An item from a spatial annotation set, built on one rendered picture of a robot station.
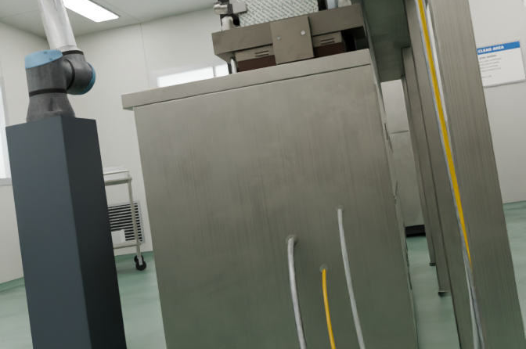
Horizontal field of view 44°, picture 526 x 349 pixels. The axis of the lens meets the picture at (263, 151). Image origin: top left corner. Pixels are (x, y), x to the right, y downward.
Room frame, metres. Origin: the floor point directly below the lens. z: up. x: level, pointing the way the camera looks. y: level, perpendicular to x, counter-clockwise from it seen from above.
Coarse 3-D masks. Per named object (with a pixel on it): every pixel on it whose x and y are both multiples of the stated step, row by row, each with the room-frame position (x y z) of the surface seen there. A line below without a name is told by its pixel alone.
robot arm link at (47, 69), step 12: (24, 60) 2.03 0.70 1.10; (36, 60) 2.00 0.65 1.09; (48, 60) 2.01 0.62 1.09; (60, 60) 2.05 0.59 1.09; (36, 72) 2.00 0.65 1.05; (48, 72) 2.01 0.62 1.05; (60, 72) 2.04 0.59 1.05; (72, 72) 2.10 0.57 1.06; (36, 84) 2.00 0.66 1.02; (48, 84) 2.01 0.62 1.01; (60, 84) 2.03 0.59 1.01; (72, 84) 2.11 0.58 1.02
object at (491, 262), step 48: (432, 0) 1.08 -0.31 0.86; (432, 48) 1.95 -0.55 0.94; (480, 96) 1.07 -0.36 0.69; (432, 144) 1.96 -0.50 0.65; (480, 144) 1.07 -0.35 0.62; (432, 192) 2.98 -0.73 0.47; (480, 192) 1.07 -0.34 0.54; (432, 240) 2.99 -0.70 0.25; (480, 240) 1.07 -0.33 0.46; (480, 288) 1.08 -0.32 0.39
